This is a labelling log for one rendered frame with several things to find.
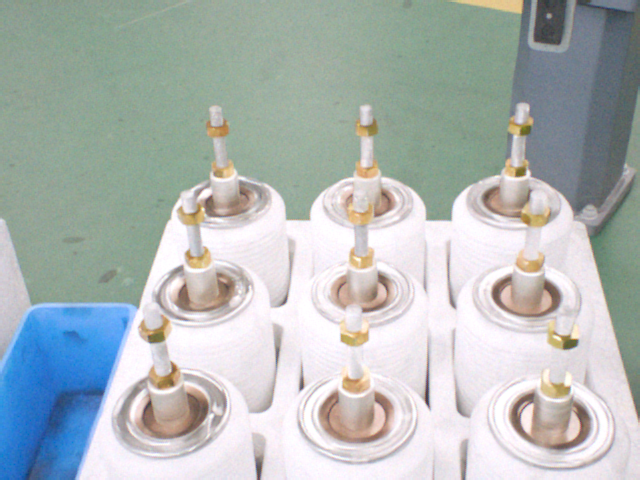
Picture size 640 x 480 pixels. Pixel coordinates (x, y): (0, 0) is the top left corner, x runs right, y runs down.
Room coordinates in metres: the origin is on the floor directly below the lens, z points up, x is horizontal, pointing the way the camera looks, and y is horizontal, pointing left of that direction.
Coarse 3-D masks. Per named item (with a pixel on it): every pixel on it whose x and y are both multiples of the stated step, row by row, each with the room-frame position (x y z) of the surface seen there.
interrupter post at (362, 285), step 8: (376, 264) 0.52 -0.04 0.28; (352, 272) 0.51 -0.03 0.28; (360, 272) 0.51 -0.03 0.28; (368, 272) 0.51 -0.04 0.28; (376, 272) 0.51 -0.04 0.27; (352, 280) 0.51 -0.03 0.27; (360, 280) 0.51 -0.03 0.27; (368, 280) 0.51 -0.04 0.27; (376, 280) 0.51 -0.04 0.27; (352, 288) 0.51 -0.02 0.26; (360, 288) 0.51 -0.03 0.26; (368, 288) 0.51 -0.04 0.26; (376, 288) 0.51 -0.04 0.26; (352, 296) 0.51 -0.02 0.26; (360, 296) 0.51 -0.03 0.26; (368, 296) 0.51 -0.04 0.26; (376, 296) 0.51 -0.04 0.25
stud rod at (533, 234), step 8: (536, 192) 0.50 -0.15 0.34; (536, 200) 0.50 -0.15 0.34; (544, 200) 0.50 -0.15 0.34; (536, 208) 0.50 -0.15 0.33; (528, 232) 0.50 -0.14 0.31; (536, 232) 0.50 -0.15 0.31; (528, 240) 0.50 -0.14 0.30; (536, 240) 0.50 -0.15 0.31; (528, 248) 0.50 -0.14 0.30; (536, 248) 0.50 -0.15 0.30; (528, 256) 0.50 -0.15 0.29; (536, 256) 0.50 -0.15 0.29
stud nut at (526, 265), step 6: (522, 252) 0.51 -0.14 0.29; (540, 252) 0.51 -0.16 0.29; (516, 258) 0.50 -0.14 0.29; (522, 258) 0.50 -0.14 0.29; (540, 258) 0.50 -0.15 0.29; (516, 264) 0.50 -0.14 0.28; (522, 264) 0.50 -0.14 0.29; (528, 264) 0.49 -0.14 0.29; (534, 264) 0.49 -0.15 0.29; (540, 264) 0.49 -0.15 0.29; (528, 270) 0.49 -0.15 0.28; (534, 270) 0.49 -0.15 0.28
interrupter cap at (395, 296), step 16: (336, 272) 0.54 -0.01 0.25; (384, 272) 0.54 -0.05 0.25; (400, 272) 0.54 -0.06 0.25; (320, 288) 0.52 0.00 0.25; (336, 288) 0.52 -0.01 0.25; (384, 288) 0.52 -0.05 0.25; (400, 288) 0.52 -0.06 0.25; (320, 304) 0.51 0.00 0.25; (336, 304) 0.51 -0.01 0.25; (368, 304) 0.51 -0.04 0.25; (384, 304) 0.50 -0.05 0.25; (400, 304) 0.50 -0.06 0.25; (336, 320) 0.49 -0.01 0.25; (384, 320) 0.48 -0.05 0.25
